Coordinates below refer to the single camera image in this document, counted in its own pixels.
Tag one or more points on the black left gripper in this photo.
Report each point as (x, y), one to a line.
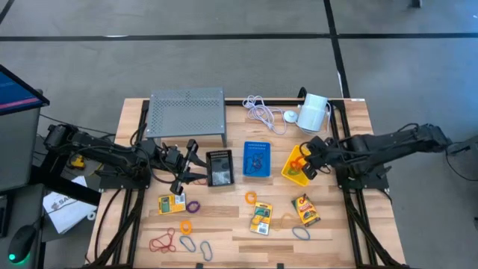
(178, 157)

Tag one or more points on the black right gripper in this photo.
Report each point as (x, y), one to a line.
(319, 153)

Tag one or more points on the orange coil wristband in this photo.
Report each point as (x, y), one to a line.
(295, 164)
(182, 227)
(246, 198)

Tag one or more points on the green coil wristband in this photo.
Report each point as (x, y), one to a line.
(293, 172)

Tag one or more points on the purple coil wristband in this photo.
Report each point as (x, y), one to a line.
(187, 206)

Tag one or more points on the yellow green Crayola crayon box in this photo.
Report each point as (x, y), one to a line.
(172, 204)
(261, 220)
(306, 211)

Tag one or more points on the red rubber band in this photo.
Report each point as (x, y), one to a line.
(171, 229)
(201, 183)
(151, 244)
(256, 163)

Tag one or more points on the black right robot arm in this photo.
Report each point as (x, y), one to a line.
(392, 147)

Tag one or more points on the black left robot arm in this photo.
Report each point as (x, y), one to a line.
(112, 153)

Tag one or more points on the grey desk cabinet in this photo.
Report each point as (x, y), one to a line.
(18, 149)

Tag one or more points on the yellow plastic basket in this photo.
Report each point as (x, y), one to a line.
(298, 181)

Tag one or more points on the black plastic basket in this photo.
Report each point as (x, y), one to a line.
(220, 168)

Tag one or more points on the white cylindrical spot lamp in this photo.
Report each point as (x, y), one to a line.
(311, 112)

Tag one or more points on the blue plastic basket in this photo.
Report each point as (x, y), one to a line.
(248, 149)

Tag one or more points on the grey perforated metal riser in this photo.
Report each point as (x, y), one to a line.
(186, 112)

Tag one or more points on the yellow rubber band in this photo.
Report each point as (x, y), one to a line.
(285, 214)

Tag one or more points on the yellow black connector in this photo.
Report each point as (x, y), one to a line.
(77, 161)

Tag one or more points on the black floor stand beam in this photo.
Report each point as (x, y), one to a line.
(67, 187)

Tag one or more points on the white printed paper sheet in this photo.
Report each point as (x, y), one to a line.
(67, 213)

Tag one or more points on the grey stand leg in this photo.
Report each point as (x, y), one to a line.
(459, 147)

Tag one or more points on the black computer mouse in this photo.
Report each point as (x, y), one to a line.
(22, 243)

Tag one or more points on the computer monitor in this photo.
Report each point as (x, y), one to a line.
(15, 93)

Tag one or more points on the black aluminium rig frame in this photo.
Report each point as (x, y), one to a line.
(280, 101)

